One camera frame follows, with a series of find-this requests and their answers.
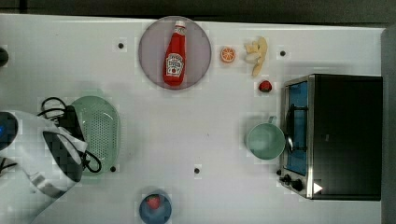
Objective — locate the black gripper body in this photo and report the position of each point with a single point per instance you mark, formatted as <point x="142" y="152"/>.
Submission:
<point x="69" y="121"/>

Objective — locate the green plastic strainer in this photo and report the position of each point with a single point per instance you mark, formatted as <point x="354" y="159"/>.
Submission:
<point x="100" y="124"/>

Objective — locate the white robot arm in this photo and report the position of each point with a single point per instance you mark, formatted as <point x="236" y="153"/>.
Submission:
<point x="44" y="161"/>

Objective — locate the strawberry toy in bowl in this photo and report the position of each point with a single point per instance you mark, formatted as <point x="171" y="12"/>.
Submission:
<point x="153" y="201"/>

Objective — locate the translucent purple plate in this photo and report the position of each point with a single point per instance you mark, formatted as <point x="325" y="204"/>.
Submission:
<point x="154" y="43"/>

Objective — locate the red ketchup bottle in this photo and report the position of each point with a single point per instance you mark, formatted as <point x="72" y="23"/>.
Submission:
<point x="174" y="63"/>

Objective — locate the blue bowl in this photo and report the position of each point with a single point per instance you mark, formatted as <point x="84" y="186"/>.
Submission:
<point x="159" y="216"/>

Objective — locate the orange slice toy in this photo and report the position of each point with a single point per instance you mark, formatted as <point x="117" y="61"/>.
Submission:
<point x="227" y="55"/>

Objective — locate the green mug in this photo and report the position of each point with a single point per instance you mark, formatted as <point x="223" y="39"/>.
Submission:
<point x="265" y="141"/>

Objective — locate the red strawberry toy on table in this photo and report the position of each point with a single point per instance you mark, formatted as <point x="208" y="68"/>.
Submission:
<point x="265" y="86"/>

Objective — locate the peeled banana toy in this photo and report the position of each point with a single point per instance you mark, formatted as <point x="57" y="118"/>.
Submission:
<point x="255" y="54"/>

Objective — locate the silver black toaster oven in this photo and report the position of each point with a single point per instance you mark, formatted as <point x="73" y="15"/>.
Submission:
<point x="333" y="130"/>

